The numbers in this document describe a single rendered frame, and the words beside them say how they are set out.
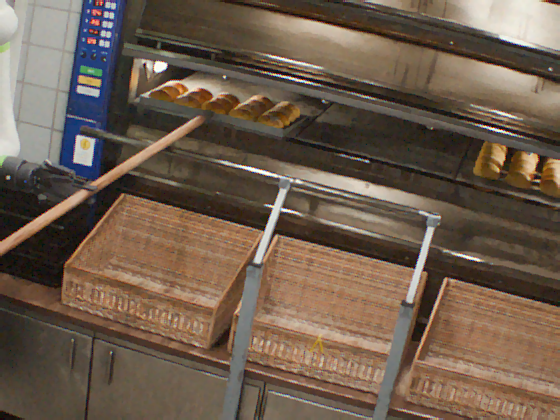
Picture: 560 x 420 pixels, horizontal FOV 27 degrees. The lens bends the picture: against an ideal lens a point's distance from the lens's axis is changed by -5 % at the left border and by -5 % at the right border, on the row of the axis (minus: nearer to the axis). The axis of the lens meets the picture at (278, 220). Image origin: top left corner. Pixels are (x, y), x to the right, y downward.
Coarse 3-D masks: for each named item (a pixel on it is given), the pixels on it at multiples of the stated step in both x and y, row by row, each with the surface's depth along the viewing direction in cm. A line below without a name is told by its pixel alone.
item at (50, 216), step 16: (192, 128) 407; (160, 144) 380; (128, 160) 359; (144, 160) 368; (112, 176) 345; (80, 192) 326; (96, 192) 335; (64, 208) 315; (32, 224) 298; (16, 240) 289; (0, 256) 281
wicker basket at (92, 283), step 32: (96, 224) 421; (128, 224) 437; (160, 224) 435; (192, 224) 432; (224, 224) 429; (96, 256) 426; (128, 256) 438; (160, 256) 435; (192, 256) 432; (224, 256) 430; (64, 288) 402; (96, 288) 398; (128, 288) 395; (160, 288) 430; (192, 288) 433; (224, 288) 430; (128, 320) 398; (160, 320) 395; (192, 320) 410; (224, 320) 403
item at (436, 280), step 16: (240, 224) 435; (176, 240) 439; (256, 240) 434; (272, 240) 433; (304, 240) 430; (208, 256) 437; (368, 256) 426; (432, 288) 421; (432, 304) 421; (416, 320) 420
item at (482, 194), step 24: (168, 120) 428; (264, 144) 421; (288, 144) 419; (312, 144) 420; (360, 168) 414; (384, 168) 412; (408, 168) 414; (456, 192) 408; (480, 192) 405; (504, 192) 408; (552, 216) 401
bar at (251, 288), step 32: (192, 160) 389; (224, 160) 387; (320, 192) 381; (352, 192) 379; (256, 256) 372; (256, 288) 371; (416, 288) 364; (384, 384) 369; (224, 416) 387; (384, 416) 372
